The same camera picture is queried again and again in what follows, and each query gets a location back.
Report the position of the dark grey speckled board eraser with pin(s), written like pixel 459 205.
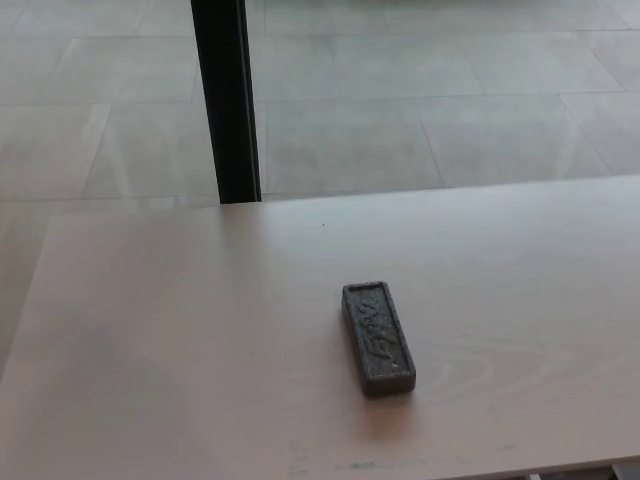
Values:
pixel 378 338

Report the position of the black vertical metal post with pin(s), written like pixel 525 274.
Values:
pixel 227 100

